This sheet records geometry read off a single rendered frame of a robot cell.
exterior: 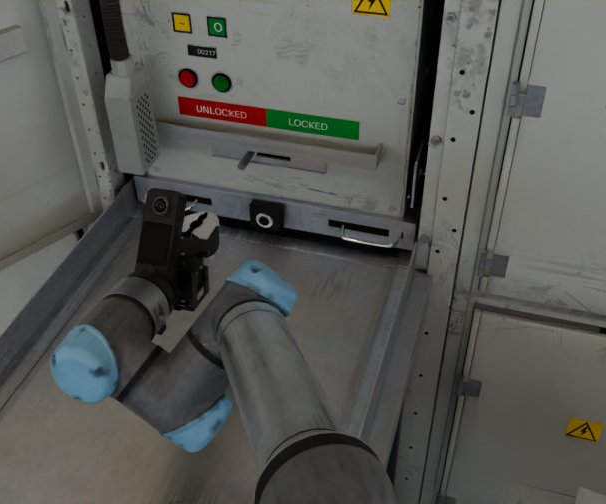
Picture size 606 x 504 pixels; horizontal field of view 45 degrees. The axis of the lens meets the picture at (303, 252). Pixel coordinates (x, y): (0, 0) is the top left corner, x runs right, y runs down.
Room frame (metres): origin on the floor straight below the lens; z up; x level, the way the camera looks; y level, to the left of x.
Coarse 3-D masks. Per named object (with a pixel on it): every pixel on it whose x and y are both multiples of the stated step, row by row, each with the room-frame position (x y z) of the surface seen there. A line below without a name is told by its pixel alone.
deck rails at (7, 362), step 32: (96, 224) 1.04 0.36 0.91; (128, 224) 1.11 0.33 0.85; (96, 256) 1.01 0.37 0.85; (64, 288) 0.92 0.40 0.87; (32, 320) 0.83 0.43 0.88; (64, 320) 0.86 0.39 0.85; (384, 320) 0.85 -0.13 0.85; (0, 352) 0.75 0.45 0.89; (32, 352) 0.79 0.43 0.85; (384, 352) 0.72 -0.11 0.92; (0, 384) 0.73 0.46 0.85; (384, 384) 0.71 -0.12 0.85; (352, 416) 0.66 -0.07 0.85
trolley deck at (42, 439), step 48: (240, 240) 1.06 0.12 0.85; (96, 288) 0.94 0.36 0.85; (336, 288) 0.93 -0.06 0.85; (384, 288) 0.93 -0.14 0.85; (336, 336) 0.82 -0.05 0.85; (48, 384) 0.73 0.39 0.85; (336, 384) 0.72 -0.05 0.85; (0, 432) 0.64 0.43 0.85; (48, 432) 0.64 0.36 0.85; (96, 432) 0.64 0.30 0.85; (144, 432) 0.64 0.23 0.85; (240, 432) 0.63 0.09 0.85; (384, 432) 0.63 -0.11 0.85; (0, 480) 0.56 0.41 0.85; (48, 480) 0.56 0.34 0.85; (96, 480) 0.56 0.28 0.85; (144, 480) 0.56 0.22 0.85; (192, 480) 0.56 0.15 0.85; (240, 480) 0.56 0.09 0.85
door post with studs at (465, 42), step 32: (448, 0) 0.97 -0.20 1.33; (480, 0) 0.96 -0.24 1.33; (448, 32) 0.97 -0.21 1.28; (480, 32) 0.95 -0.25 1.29; (448, 64) 0.97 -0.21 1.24; (480, 64) 0.95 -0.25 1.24; (448, 96) 0.97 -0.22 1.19; (480, 96) 0.95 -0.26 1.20; (448, 128) 0.96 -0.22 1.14; (448, 160) 0.96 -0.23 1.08; (448, 192) 0.96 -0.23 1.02; (448, 224) 0.96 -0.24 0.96; (448, 256) 0.95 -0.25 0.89; (448, 288) 0.95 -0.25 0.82; (416, 416) 0.96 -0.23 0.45; (416, 448) 0.96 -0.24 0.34; (416, 480) 0.95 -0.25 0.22
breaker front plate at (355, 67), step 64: (128, 0) 1.16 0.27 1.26; (192, 0) 1.13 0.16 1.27; (256, 0) 1.10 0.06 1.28; (320, 0) 1.07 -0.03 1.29; (192, 64) 1.13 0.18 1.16; (256, 64) 1.10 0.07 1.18; (320, 64) 1.07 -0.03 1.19; (384, 64) 1.04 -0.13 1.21; (256, 128) 1.10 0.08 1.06; (384, 128) 1.03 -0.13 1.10; (256, 192) 1.10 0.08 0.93; (320, 192) 1.07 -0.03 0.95; (384, 192) 1.03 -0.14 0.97
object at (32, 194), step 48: (0, 0) 1.12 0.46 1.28; (48, 0) 1.15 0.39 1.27; (0, 48) 1.09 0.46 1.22; (48, 48) 1.16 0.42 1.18; (0, 96) 1.09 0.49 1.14; (48, 96) 1.15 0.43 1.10; (0, 144) 1.07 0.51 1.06; (48, 144) 1.13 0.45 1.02; (0, 192) 1.05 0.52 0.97; (48, 192) 1.11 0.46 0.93; (96, 192) 1.15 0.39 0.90; (0, 240) 1.03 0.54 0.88; (48, 240) 1.07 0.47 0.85
